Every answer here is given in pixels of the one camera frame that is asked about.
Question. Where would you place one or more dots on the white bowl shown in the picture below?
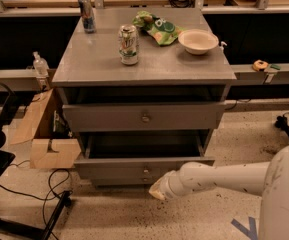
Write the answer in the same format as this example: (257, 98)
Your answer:
(197, 42)

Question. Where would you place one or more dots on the small white pump bottle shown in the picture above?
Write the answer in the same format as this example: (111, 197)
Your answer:
(223, 45)

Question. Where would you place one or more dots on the grey top drawer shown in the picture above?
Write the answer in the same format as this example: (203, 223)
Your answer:
(143, 116)

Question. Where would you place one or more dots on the grey wooden drawer cabinet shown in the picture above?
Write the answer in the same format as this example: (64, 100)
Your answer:
(90, 72)

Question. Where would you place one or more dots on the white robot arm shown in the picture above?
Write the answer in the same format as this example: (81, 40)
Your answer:
(268, 180)

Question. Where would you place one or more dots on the black stand leg right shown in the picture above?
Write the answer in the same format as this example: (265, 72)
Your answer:
(282, 124)

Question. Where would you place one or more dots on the green white soda can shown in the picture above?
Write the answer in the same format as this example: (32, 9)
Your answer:
(128, 44)

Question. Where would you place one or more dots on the green chip bag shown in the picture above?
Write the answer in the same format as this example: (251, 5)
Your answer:
(161, 30)

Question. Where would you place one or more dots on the padded gripper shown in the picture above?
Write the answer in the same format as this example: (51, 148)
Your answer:
(169, 185)

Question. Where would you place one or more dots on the clear plastic bottle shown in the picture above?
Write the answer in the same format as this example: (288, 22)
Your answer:
(40, 65)

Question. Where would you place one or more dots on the grey drawer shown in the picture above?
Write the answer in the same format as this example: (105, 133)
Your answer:
(138, 157)
(143, 116)

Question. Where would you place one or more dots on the open cardboard box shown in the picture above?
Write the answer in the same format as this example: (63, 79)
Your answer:
(49, 150)

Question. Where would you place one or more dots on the blue silver drink can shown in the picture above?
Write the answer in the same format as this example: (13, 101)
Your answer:
(87, 15)

